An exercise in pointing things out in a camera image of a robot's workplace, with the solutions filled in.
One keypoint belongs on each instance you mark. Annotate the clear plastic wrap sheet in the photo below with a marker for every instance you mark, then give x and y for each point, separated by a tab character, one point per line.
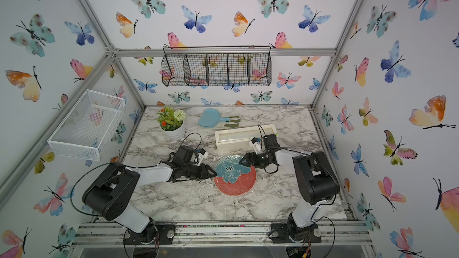
235	172

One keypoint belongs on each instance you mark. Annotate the red plate with teal flower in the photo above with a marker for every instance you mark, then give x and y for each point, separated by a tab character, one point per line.
235	175

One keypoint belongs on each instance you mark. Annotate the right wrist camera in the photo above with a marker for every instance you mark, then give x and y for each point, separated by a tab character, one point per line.
255	143

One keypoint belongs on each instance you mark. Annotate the potted plant in white pot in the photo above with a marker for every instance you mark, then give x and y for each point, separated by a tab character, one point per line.
172	122

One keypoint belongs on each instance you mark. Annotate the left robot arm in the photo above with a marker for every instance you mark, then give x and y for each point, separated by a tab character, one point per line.
110	194

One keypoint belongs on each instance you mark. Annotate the black wire wall basket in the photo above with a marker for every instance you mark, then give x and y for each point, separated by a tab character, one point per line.
216	66

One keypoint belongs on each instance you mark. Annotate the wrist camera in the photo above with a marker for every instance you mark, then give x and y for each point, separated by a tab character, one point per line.
202	154
255	143

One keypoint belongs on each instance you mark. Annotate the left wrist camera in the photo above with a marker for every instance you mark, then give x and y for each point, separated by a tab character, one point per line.
202	154

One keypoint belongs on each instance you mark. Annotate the white mesh wall basket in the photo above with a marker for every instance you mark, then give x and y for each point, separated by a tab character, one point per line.
84	131

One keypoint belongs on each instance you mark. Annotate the teal hand mirror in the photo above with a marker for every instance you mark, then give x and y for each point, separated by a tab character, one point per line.
211	118

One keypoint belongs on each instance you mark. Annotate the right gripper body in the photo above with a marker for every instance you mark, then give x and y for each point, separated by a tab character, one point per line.
261	159

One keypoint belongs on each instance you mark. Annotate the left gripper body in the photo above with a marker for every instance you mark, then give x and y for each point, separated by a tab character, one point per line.
191	171

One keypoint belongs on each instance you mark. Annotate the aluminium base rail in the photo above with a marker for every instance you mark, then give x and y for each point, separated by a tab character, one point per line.
215	234

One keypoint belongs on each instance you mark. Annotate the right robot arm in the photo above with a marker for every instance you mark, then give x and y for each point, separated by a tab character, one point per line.
317	184

